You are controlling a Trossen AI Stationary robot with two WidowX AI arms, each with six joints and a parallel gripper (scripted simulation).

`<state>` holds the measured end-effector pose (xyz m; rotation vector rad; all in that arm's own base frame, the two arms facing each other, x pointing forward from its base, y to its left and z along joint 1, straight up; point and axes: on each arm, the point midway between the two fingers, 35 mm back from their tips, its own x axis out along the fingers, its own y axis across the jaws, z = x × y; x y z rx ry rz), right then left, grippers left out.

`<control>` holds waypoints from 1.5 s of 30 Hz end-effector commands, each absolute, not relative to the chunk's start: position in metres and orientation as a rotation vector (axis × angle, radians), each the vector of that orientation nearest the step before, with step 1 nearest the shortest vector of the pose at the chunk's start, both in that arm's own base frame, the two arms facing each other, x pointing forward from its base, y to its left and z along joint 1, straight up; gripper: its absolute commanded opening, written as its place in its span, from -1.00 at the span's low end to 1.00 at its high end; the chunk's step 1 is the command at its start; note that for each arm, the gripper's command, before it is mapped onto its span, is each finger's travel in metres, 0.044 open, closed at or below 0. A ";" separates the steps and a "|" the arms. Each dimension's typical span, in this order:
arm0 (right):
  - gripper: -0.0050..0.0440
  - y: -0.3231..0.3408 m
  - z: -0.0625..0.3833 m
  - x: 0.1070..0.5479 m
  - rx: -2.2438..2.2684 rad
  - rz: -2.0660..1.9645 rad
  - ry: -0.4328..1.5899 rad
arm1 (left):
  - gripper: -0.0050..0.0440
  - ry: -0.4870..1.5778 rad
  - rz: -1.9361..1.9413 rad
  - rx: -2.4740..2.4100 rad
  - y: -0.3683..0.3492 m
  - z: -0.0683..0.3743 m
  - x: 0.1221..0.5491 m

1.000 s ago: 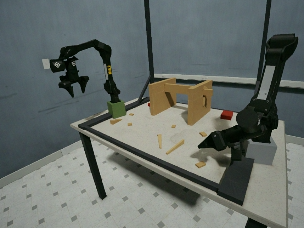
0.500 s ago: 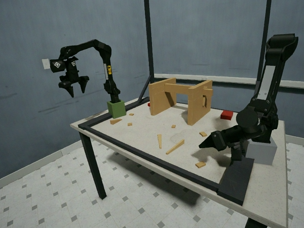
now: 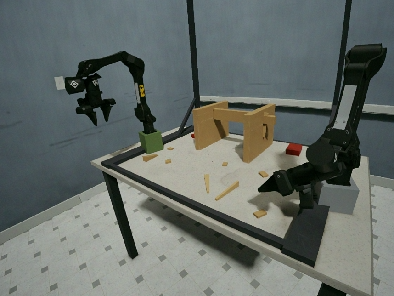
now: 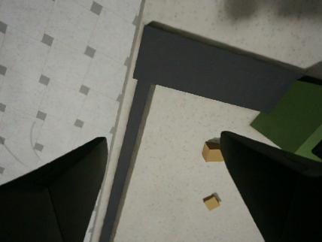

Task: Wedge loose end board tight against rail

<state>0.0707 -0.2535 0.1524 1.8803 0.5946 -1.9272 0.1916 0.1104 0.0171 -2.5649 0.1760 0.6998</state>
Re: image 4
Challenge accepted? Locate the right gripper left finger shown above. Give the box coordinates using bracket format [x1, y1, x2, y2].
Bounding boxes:
[0, 137, 108, 242]

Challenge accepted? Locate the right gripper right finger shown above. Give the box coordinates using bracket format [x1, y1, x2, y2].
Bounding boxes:
[220, 131, 322, 242]

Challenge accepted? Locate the small tan wooden block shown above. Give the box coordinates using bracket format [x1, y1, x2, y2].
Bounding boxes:
[203, 194, 220, 211]
[202, 142, 224, 162]

